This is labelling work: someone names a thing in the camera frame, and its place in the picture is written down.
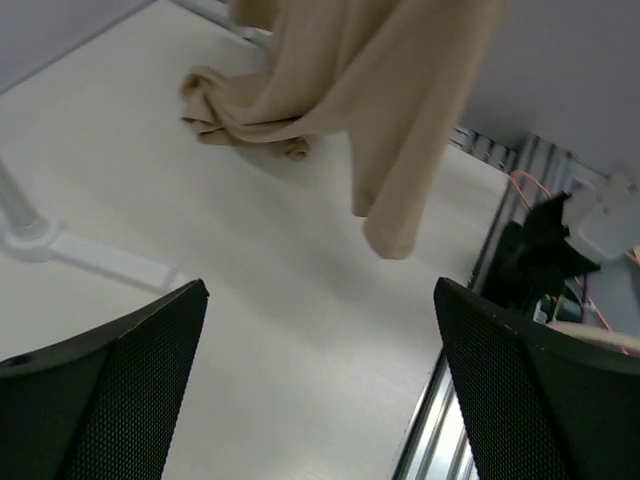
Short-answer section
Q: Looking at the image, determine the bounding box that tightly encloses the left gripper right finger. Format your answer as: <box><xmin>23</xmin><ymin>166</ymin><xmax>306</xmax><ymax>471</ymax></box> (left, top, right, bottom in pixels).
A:
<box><xmin>434</xmin><ymin>278</ymin><xmax>639</xmax><ymax>479</ymax></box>

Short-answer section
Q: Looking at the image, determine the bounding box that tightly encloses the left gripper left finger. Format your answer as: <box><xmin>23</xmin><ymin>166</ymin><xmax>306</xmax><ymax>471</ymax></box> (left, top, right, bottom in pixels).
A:
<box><xmin>1</xmin><ymin>280</ymin><xmax>208</xmax><ymax>479</ymax></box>

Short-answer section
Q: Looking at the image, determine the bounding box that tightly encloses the beige t shirt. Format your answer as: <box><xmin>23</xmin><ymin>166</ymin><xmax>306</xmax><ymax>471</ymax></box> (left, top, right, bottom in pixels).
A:
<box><xmin>180</xmin><ymin>0</ymin><xmax>507</xmax><ymax>260</ymax></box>

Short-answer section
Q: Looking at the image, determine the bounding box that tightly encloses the clothes rack metal white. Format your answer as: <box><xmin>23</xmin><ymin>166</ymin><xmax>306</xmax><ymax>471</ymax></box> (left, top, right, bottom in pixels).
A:
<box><xmin>1</xmin><ymin>166</ymin><xmax>187</xmax><ymax>295</ymax></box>

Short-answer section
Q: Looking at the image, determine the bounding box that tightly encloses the pink cable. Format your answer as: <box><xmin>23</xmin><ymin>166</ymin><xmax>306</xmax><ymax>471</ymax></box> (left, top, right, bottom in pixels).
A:
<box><xmin>508</xmin><ymin>169</ymin><xmax>640</xmax><ymax>356</ymax></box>

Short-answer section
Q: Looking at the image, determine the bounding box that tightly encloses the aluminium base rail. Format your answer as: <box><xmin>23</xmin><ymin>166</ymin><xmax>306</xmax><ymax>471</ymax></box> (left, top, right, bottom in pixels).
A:
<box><xmin>392</xmin><ymin>128</ymin><xmax>570</xmax><ymax>479</ymax></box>

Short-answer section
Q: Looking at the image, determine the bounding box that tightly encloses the right black mount plate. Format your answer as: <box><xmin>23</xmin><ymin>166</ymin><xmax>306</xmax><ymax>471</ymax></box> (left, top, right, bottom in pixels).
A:
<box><xmin>481</xmin><ymin>193</ymin><xmax>600</xmax><ymax>314</ymax></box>

